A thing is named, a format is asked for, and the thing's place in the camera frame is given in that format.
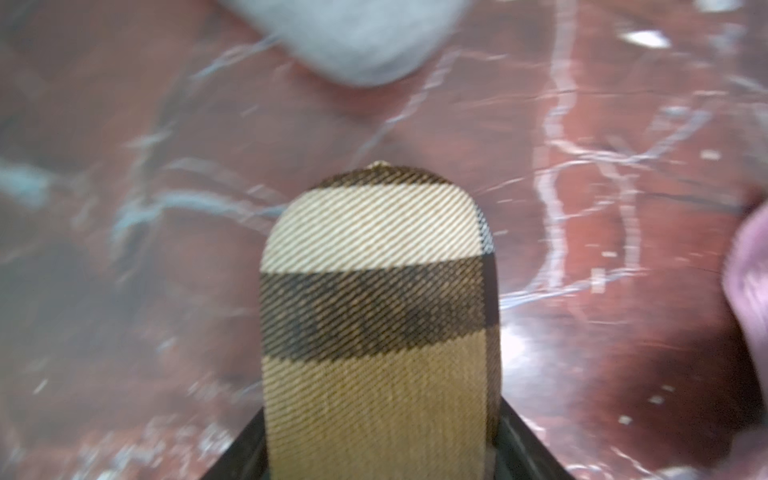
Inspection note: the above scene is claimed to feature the pink cloth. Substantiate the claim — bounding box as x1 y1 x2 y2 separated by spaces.
722 200 767 405

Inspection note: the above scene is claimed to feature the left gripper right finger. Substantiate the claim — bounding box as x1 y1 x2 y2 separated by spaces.
494 399 573 480

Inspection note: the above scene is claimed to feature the grey oval eyeglass case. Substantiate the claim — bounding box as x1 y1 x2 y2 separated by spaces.
221 0 471 88

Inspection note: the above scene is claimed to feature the brown case with red band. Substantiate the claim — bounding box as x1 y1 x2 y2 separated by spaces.
260 162 501 479

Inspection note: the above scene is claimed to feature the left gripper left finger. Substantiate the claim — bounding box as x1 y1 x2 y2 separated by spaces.
201 408 267 480

